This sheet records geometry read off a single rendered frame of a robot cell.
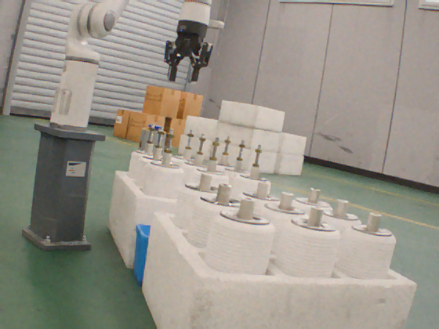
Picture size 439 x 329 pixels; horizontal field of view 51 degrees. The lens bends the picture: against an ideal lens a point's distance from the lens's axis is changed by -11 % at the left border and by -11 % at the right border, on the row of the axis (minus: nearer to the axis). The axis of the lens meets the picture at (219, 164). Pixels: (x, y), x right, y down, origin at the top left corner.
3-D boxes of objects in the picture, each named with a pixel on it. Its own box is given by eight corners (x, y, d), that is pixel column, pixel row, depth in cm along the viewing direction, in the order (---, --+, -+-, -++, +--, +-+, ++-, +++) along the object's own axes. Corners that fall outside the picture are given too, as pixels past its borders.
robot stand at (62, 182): (44, 251, 116) (59, 130, 113) (20, 233, 125) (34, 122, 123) (91, 249, 127) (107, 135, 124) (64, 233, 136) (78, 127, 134)
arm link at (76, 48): (70, -2, 117) (56, 63, 119) (100, -1, 115) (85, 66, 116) (88, 6, 126) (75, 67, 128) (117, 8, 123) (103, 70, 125)
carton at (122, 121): (133, 137, 575) (137, 111, 572) (146, 140, 558) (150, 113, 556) (112, 135, 553) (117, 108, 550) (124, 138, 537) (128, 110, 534)
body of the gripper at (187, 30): (171, 17, 122) (164, 52, 123) (197, 17, 117) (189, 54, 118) (190, 23, 128) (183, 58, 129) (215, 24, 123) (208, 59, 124)
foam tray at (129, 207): (126, 268, 118) (136, 196, 116) (107, 226, 154) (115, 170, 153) (272, 279, 131) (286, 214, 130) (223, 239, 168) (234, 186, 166)
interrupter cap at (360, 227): (364, 236, 78) (366, 233, 78) (342, 225, 85) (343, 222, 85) (399, 239, 80) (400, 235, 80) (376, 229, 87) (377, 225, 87)
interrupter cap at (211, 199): (205, 205, 82) (206, 201, 82) (194, 196, 89) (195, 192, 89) (249, 211, 84) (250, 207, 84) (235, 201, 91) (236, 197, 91)
